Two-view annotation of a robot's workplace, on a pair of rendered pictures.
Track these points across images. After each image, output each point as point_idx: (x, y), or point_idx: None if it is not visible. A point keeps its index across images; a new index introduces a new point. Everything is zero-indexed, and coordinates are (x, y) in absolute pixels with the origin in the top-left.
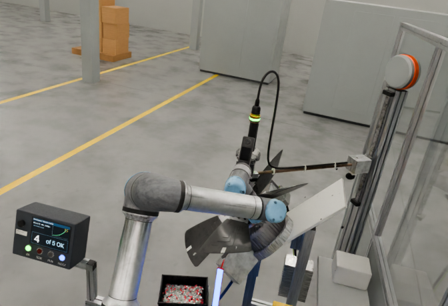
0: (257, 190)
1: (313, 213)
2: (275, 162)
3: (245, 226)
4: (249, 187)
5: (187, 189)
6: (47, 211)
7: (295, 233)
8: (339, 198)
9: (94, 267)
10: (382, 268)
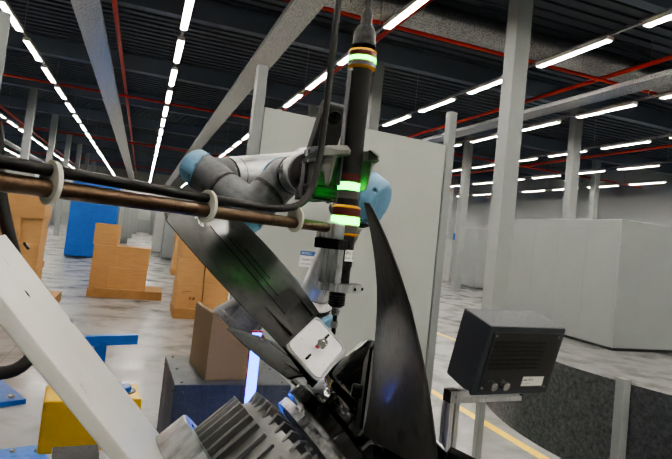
0: (364, 387)
1: (96, 370)
2: (388, 301)
3: (287, 369)
4: (264, 170)
5: (296, 151)
6: (522, 317)
7: (142, 416)
8: (11, 259)
9: (445, 396)
10: None
